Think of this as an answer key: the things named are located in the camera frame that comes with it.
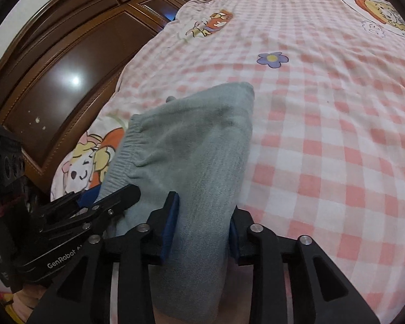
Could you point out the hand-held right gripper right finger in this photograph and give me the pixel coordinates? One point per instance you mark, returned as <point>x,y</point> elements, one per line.
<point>232,239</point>

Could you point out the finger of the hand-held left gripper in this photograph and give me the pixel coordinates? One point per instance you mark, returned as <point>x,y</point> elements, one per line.
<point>121,199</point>
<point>87,198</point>

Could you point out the brown wooden headboard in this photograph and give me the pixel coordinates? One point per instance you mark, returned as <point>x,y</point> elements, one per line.
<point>71,74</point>

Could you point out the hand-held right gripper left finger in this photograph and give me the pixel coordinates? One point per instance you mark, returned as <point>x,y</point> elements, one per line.
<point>170,222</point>

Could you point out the grey pants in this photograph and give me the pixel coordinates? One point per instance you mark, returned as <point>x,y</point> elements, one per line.
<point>189,148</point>

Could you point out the pink checked printed bedsheet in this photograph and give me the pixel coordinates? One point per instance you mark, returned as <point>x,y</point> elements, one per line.
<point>324,141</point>

